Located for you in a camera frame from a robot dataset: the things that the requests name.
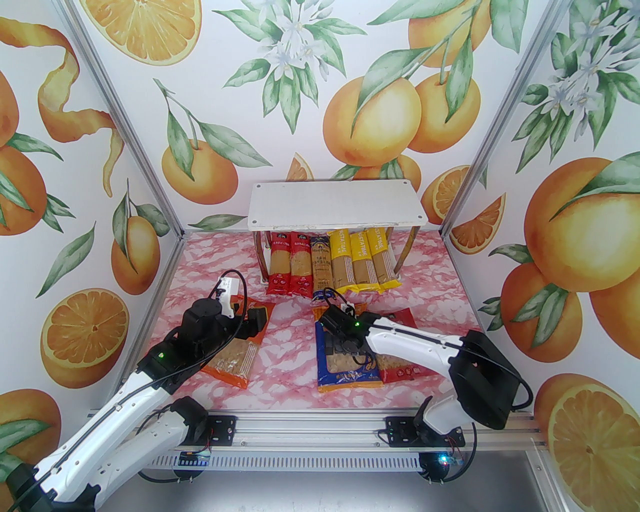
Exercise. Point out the orange macaroni bag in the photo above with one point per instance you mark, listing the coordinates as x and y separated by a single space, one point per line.
235 360

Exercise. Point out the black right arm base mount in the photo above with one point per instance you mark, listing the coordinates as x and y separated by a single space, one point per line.
400 430

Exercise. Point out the aluminium frame post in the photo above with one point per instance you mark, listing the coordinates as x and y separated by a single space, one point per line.
128 125
495 125

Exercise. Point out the aluminium mounting rail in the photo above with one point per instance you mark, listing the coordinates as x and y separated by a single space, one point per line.
310 430

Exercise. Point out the dark blue spaghetti pack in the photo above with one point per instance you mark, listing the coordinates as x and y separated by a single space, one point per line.
321 270

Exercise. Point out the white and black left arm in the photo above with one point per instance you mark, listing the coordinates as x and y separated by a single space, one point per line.
100 425

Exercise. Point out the white shelf with metal legs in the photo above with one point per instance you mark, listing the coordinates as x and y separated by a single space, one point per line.
335 205

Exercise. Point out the blue macaroni bag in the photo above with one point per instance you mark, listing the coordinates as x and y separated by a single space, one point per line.
345 380

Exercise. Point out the yellow spaghetti pack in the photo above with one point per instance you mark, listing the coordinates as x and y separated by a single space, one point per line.
342 265
364 265
382 260

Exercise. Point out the small circuit board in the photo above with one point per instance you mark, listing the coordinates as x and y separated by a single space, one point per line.
195 457
447 460

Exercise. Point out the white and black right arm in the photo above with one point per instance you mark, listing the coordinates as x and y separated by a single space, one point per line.
415 340

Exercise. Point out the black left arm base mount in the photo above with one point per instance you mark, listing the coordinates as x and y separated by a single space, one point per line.
222 430

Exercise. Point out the red spaghetti pack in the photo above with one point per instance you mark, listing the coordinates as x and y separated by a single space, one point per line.
279 260
301 262

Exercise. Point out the red macaroni bag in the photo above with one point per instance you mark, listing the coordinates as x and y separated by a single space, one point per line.
405 370

